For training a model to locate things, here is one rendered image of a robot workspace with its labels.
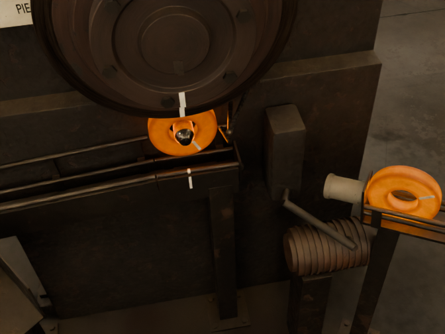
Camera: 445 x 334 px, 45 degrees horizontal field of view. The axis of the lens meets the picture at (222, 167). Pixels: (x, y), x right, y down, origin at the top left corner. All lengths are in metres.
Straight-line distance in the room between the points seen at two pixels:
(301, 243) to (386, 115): 1.30
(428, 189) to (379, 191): 0.10
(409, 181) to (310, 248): 0.31
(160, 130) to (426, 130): 1.55
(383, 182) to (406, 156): 1.17
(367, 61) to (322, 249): 0.46
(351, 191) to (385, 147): 1.15
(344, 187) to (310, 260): 0.21
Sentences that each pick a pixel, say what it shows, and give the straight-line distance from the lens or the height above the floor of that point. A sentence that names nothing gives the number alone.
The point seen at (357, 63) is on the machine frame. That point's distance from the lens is 1.31.
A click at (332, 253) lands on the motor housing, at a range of 1.37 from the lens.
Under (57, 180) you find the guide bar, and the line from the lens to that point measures 1.35.
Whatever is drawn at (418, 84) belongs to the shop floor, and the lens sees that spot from 2.76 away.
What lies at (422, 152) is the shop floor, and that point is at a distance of 2.41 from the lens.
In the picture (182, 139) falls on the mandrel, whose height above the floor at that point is 0.83.
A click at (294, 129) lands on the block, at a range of 1.22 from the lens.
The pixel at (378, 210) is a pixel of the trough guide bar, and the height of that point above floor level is 0.68.
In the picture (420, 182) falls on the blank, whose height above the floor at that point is 0.77.
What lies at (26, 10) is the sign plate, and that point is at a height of 1.09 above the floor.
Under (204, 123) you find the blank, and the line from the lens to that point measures 1.20.
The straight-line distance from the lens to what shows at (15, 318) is 1.25.
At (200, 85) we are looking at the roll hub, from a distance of 0.99.
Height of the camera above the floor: 1.62
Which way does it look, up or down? 46 degrees down
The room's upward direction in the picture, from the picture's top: 3 degrees counter-clockwise
